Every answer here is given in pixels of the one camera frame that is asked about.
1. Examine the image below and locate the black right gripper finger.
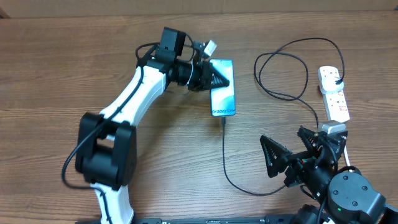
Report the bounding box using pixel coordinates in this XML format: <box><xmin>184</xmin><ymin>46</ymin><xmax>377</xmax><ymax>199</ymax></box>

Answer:
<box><xmin>260</xmin><ymin>135</ymin><xmax>292</xmax><ymax>178</ymax></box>
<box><xmin>297</xmin><ymin>126</ymin><xmax>322</xmax><ymax>156</ymax></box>

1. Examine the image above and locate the blue Galaxy smartphone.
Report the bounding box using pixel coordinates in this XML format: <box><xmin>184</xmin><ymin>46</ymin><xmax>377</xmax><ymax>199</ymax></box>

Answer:
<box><xmin>210</xmin><ymin>59</ymin><xmax>236</xmax><ymax>117</ymax></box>

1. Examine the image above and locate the black charger cable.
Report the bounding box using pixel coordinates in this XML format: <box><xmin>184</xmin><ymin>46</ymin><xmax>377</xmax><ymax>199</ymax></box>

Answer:
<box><xmin>221</xmin><ymin>37</ymin><xmax>346</xmax><ymax>197</ymax></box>

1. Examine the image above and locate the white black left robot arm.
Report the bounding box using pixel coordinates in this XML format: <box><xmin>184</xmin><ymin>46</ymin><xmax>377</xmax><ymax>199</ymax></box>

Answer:
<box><xmin>66</xmin><ymin>27</ymin><xmax>236</xmax><ymax>223</ymax></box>

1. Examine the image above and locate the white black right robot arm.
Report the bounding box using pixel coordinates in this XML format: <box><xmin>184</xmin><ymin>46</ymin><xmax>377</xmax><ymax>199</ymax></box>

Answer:
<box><xmin>260</xmin><ymin>121</ymin><xmax>397</xmax><ymax>223</ymax></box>

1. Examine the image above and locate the white charger plug adapter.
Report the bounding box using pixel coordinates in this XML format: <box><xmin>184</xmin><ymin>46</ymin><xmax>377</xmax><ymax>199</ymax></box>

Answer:
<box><xmin>320</xmin><ymin>75</ymin><xmax>345</xmax><ymax>94</ymax></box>

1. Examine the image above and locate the white power strip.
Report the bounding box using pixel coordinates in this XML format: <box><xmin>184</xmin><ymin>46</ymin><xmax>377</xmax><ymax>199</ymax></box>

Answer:
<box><xmin>317</xmin><ymin>66</ymin><xmax>350</xmax><ymax>123</ymax></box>

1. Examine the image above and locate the white power strip cord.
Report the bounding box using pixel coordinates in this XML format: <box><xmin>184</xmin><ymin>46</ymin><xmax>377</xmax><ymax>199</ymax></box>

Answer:
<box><xmin>341</xmin><ymin>146</ymin><xmax>354</xmax><ymax>172</ymax></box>

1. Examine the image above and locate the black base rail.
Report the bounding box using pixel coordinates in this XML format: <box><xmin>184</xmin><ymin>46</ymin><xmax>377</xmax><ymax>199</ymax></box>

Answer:
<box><xmin>74</xmin><ymin>213</ymin><xmax>299</xmax><ymax>224</ymax></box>

